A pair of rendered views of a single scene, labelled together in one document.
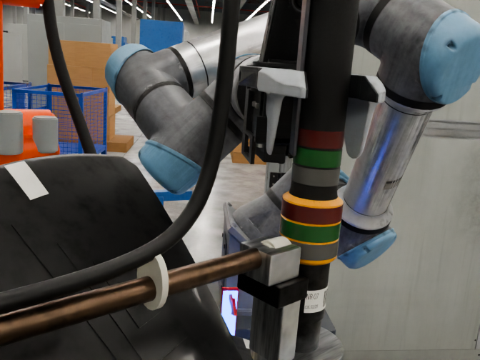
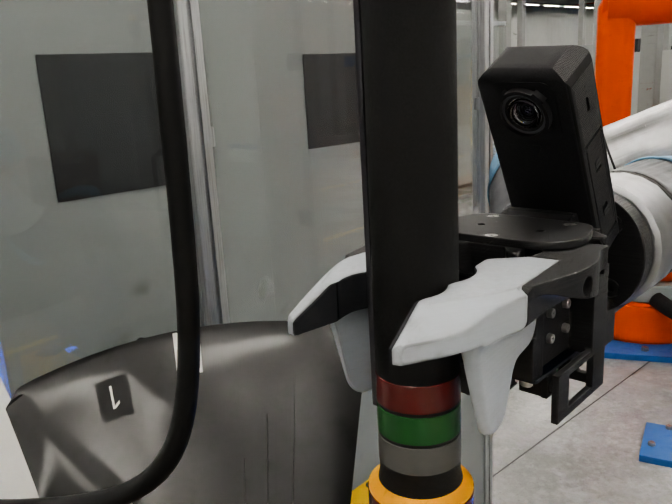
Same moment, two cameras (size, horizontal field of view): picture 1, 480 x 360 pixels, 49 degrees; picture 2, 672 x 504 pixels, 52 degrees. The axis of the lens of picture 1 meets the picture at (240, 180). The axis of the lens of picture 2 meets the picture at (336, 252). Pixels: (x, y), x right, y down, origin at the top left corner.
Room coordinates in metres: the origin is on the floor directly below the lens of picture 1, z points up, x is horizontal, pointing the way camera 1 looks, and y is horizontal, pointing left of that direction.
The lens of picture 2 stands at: (0.19, -0.23, 1.58)
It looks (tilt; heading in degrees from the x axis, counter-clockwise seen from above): 14 degrees down; 52
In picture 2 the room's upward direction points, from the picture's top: 3 degrees counter-clockwise
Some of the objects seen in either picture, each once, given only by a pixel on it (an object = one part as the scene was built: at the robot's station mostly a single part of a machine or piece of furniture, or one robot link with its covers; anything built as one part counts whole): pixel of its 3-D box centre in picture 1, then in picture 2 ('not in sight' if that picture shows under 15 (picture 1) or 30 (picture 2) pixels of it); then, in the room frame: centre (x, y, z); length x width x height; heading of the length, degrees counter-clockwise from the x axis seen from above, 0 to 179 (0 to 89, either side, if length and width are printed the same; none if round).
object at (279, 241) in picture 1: (275, 252); not in sight; (0.34, -0.03, 1.39); 0.02 x 0.02 x 0.02; 44
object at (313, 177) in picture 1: (315, 173); (419, 440); (0.37, -0.05, 1.44); 0.03 x 0.03 x 0.01
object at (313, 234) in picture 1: (309, 225); not in sight; (0.37, -0.05, 1.40); 0.04 x 0.04 x 0.01
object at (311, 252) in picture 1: (308, 241); not in sight; (0.37, -0.05, 1.39); 0.04 x 0.04 x 0.01
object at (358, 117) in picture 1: (356, 117); (484, 360); (0.38, -0.08, 1.48); 0.09 x 0.03 x 0.06; 19
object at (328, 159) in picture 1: (317, 154); (418, 411); (0.37, -0.05, 1.45); 0.03 x 0.03 x 0.01
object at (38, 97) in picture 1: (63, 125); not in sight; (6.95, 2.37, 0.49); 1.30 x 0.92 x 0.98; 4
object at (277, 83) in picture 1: (276, 113); (365, 329); (0.37, -0.02, 1.48); 0.09 x 0.03 x 0.06; 179
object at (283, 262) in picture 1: (293, 300); not in sight; (0.36, -0.05, 1.34); 0.09 x 0.07 x 0.10; 134
